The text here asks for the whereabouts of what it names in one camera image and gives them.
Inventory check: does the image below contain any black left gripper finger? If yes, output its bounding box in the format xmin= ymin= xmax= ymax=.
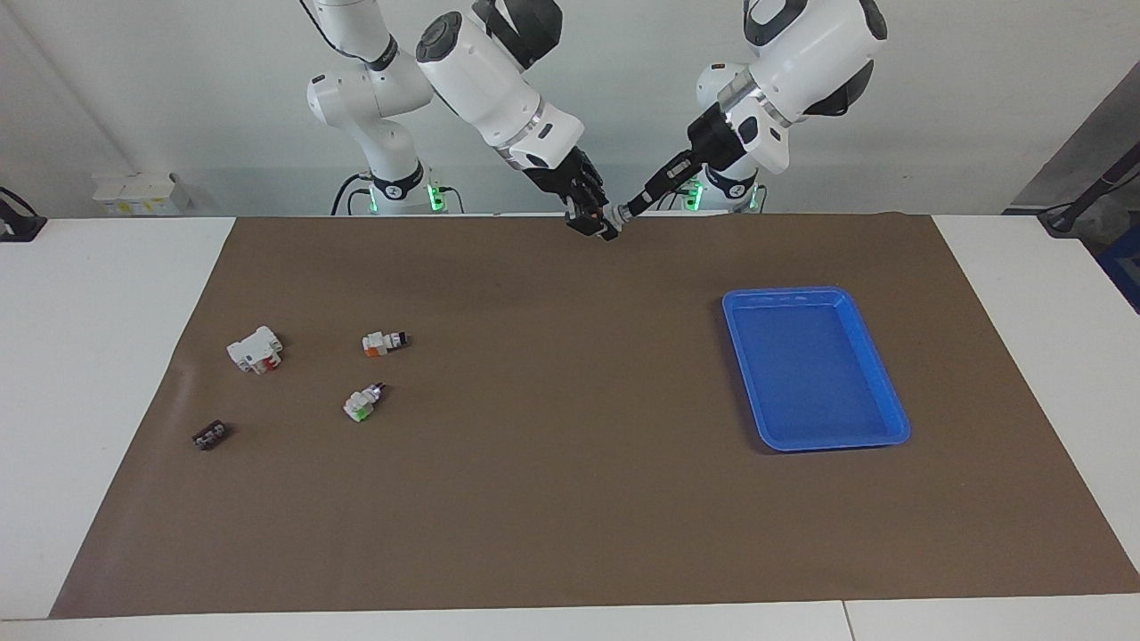
xmin=626 ymin=151 xmax=697 ymax=213
xmin=631 ymin=160 xmax=704 ymax=220

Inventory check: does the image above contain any blue plastic tray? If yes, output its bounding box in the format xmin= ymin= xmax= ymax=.
xmin=721 ymin=286 xmax=912 ymax=453

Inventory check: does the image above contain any brown table mat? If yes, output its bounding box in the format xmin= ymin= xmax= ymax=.
xmin=49 ymin=214 xmax=1140 ymax=620

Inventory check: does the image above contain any white red circuit breaker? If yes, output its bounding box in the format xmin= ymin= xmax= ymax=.
xmin=226 ymin=326 xmax=285 ymax=376

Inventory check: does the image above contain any black stand with pole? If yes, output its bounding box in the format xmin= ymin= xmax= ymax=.
xmin=1038 ymin=147 xmax=1140 ymax=237

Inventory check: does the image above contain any blue crate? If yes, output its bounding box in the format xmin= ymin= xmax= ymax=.
xmin=1097 ymin=227 xmax=1140 ymax=314

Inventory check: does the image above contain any white cardboard box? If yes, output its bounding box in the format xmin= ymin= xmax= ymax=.
xmin=92 ymin=172 xmax=192 ymax=216

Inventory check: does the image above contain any black right base cable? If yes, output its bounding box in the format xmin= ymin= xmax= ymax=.
xmin=331 ymin=172 xmax=373 ymax=216

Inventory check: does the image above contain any white green push switch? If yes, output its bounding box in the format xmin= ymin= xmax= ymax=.
xmin=343 ymin=383 xmax=387 ymax=423

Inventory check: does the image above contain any black clamp mount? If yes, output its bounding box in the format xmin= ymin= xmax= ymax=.
xmin=0 ymin=187 xmax=47 ymax=243

